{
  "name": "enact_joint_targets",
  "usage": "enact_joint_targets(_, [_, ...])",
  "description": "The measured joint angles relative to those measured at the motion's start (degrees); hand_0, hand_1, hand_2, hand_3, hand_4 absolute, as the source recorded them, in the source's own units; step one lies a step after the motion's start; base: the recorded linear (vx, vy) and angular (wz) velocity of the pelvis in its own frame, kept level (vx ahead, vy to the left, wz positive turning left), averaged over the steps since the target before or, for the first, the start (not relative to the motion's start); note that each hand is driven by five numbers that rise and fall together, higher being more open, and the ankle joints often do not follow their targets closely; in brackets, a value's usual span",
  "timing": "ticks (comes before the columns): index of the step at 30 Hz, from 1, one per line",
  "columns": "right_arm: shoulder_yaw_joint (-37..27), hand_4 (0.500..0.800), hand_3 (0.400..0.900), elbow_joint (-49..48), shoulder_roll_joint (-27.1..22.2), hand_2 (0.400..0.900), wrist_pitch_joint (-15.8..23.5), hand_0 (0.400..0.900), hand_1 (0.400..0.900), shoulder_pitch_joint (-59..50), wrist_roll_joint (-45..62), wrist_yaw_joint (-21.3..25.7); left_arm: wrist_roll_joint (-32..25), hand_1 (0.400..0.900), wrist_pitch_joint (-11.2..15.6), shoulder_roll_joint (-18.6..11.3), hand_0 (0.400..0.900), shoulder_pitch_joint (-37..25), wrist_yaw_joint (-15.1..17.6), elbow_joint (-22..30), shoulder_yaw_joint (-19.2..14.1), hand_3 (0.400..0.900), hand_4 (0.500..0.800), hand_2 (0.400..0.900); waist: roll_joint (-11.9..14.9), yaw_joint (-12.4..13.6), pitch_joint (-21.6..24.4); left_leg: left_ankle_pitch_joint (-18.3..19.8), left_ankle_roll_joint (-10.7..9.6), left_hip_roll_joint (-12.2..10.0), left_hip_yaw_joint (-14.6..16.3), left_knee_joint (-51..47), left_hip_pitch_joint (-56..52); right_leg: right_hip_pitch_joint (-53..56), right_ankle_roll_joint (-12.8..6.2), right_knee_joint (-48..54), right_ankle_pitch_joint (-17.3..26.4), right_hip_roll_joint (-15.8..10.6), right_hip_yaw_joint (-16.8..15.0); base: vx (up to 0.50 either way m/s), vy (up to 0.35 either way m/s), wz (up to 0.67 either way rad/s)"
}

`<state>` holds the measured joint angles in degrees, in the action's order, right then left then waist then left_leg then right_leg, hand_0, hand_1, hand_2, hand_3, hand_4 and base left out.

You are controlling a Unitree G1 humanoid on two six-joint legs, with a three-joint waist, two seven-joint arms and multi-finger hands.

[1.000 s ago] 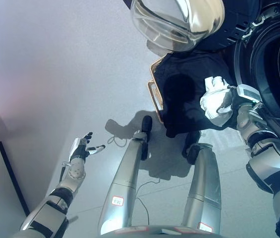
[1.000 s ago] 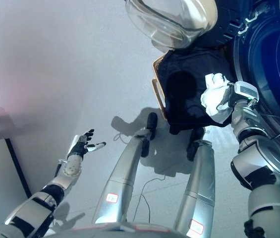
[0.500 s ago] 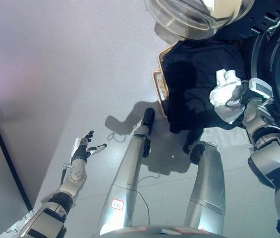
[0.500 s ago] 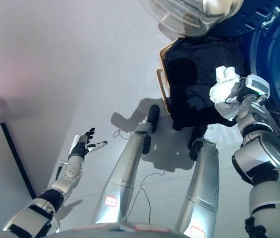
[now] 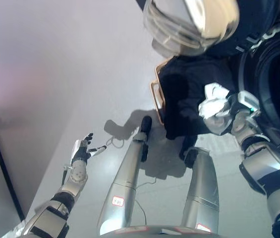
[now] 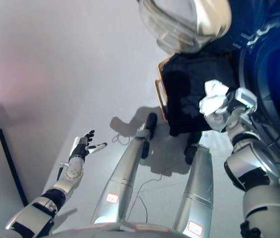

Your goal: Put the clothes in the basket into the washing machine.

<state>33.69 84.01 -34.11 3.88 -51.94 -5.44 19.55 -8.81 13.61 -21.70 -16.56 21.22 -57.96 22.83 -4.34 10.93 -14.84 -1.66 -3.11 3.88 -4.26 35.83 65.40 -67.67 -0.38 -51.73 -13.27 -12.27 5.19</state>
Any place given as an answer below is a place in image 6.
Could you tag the round washing machine door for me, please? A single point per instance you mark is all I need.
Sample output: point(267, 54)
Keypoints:
point(179, 22)

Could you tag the grey robot torso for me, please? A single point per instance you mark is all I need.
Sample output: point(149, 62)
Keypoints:
point(120, 230)

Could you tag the black robot left foot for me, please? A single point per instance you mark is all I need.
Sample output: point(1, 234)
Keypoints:
point(151, 124)

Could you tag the brown laundry basket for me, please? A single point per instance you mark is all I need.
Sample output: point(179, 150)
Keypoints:
point(160, 89)

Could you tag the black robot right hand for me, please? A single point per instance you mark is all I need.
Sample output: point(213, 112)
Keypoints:
point(241, 104)

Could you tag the white cloth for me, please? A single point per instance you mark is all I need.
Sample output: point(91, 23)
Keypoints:
point(214, 99)

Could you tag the black clothes pile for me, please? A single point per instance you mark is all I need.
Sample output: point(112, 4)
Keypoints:
point(184, 99)

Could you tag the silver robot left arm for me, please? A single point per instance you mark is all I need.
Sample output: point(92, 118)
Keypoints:
point(43, 205)

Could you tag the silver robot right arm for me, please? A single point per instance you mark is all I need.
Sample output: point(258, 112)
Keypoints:
point(261, 198)

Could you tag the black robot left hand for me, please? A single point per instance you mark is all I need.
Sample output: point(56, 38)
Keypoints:
point(80, 148)

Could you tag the black robot right foot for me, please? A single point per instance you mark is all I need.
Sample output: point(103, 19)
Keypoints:
point(191, 151)

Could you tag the grey front-load washing machine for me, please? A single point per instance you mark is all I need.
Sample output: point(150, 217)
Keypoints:
point(273, 74)

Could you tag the black robot foot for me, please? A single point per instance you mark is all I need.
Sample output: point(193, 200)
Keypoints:
point(191, 151)
point(151, 124)

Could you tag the silver robot right leg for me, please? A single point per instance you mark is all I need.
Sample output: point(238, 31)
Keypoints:
point(196, 191)

